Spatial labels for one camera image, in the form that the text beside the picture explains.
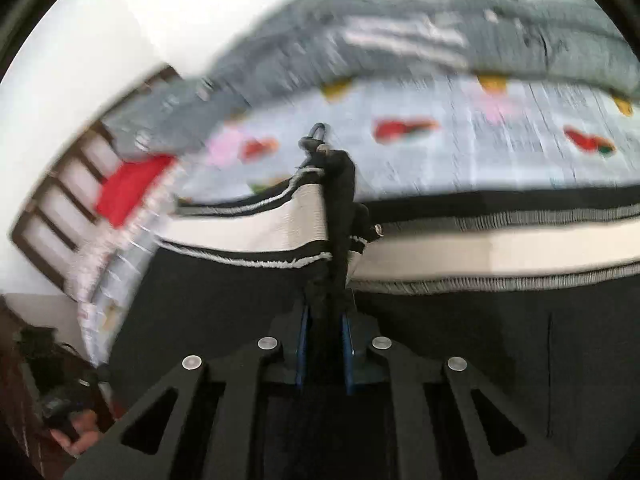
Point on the black pants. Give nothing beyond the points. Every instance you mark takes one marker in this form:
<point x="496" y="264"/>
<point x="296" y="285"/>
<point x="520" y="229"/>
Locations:
<point x="450" y="340"/>

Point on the fruit print plastic cover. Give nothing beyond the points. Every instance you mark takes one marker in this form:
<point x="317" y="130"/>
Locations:
<point x="450" y="150"/>

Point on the grey floral quilt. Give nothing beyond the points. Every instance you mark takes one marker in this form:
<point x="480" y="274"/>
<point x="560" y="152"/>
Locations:
<point x="425" y="30"/>

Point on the person's left hand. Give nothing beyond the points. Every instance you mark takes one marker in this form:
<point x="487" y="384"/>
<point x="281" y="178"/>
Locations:
<point x="82" y="435"/>

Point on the dark wooden headboard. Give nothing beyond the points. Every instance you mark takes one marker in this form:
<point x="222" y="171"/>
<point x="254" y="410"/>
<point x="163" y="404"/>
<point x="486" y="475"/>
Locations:
<point x="65" y="200"/>

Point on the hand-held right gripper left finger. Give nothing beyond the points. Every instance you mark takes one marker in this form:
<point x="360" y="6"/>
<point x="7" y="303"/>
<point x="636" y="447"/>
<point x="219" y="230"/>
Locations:
<point x="301" y="350"/>

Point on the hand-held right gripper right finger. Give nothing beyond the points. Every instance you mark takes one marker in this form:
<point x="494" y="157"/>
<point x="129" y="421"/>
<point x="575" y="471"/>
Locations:
<point x="348" y="350"/>

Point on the floral bed sheet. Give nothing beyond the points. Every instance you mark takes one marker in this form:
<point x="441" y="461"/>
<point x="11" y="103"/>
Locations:
<point x="135" y="245"/>

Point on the red pillow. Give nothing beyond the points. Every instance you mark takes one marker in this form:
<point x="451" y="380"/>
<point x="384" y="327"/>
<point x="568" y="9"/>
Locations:
<point x="132" y="187"/>

